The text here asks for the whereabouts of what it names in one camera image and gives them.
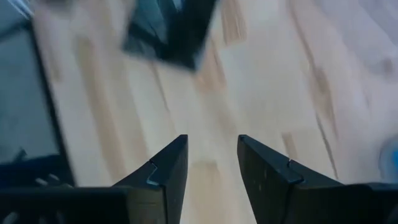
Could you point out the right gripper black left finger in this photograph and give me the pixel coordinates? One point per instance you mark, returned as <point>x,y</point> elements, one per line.
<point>168,161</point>

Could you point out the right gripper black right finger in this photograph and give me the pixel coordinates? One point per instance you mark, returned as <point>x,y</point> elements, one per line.
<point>264,174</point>

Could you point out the clear jewel case black tray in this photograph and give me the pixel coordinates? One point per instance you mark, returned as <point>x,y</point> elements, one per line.
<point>174,40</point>

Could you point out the blue jewel case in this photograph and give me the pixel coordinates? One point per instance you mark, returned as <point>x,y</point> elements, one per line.
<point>390,158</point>

